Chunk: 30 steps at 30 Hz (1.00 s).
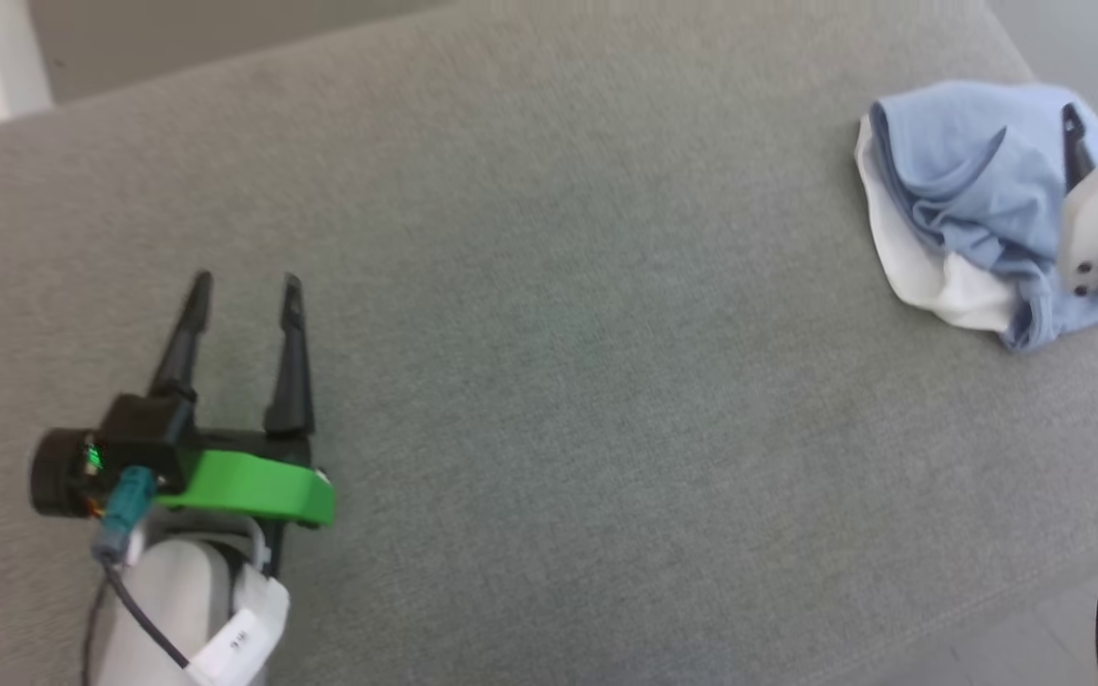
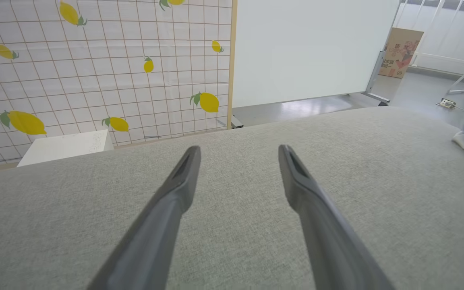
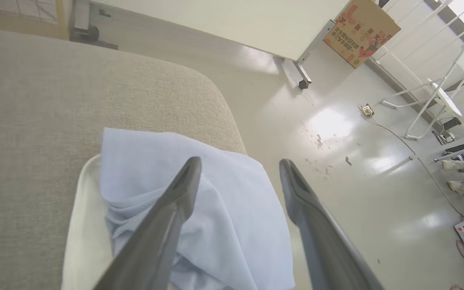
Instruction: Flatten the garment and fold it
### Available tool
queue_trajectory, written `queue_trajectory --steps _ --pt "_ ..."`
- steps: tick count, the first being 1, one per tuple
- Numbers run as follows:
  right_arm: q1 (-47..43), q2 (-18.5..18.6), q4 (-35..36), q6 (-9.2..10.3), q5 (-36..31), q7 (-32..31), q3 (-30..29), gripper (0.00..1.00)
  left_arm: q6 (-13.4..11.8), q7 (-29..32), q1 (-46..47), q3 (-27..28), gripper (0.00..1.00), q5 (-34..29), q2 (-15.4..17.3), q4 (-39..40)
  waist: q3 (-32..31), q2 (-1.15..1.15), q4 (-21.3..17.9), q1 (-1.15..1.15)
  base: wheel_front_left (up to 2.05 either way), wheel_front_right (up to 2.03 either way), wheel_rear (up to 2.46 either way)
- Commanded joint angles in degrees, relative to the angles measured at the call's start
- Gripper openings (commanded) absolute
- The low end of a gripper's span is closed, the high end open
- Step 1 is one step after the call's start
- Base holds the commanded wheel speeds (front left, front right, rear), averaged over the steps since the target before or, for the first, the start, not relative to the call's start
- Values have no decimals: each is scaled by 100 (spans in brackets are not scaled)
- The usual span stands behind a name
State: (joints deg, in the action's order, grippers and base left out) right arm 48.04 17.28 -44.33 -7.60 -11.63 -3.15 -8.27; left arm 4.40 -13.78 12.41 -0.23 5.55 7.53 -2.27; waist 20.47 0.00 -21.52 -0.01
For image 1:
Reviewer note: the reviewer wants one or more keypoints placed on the grey fabric sofa cushion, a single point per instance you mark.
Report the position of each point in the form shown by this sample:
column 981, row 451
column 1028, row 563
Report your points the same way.
column 559, row 333

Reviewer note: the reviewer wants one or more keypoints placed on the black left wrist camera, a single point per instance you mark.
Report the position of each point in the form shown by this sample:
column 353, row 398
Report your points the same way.
column 134, row 429

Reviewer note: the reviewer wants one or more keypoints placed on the light blue garment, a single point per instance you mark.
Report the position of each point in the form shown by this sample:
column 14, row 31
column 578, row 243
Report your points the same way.
column 968, row 171

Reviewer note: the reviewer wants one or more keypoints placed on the white label tag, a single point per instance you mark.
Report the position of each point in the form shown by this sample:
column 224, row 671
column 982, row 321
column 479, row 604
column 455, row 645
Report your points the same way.
column 239, row 638

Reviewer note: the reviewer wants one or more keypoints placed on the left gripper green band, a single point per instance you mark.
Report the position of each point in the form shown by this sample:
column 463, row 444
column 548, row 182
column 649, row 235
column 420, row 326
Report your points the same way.
column 244, row 481

